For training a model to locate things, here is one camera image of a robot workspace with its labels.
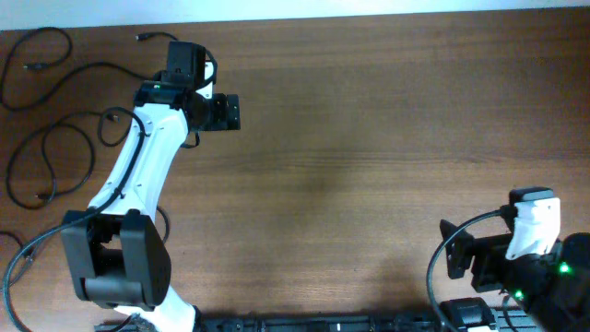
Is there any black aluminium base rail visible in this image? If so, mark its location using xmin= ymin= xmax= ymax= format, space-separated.
xmin=94 ymin=308 xmax=542 ymax=332

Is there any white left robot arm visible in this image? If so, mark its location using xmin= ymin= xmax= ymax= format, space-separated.
xmin=61 ymin=41 xmax=241 ymax=331

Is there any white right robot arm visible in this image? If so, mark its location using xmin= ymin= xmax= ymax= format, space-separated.
xmin=429 ymin=186 xmax=589 ymax=331

